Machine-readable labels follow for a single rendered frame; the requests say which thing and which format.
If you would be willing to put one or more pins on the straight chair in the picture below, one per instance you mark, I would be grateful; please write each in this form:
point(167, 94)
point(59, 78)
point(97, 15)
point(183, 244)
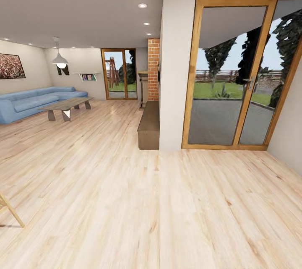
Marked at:
point(6, 205)

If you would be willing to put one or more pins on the decorative sign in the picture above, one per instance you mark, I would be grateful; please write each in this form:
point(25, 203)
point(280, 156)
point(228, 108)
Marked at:
point(65, 70)

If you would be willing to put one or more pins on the door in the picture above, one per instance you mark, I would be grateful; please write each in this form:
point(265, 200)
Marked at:
point(244, 55)
point(120, 73)

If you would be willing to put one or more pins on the cabinet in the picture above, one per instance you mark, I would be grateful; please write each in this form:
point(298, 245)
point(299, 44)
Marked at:
point(149, 130)

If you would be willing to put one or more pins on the shelf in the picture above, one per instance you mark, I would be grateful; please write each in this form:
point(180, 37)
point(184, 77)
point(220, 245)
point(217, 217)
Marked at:
point(92, 74)

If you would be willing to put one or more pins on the sofa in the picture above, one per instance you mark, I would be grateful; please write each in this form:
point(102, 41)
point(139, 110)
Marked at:
point(20, 105)

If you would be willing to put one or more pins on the coffee table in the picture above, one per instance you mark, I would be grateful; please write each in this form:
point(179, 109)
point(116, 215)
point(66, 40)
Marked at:
point(65, 107)

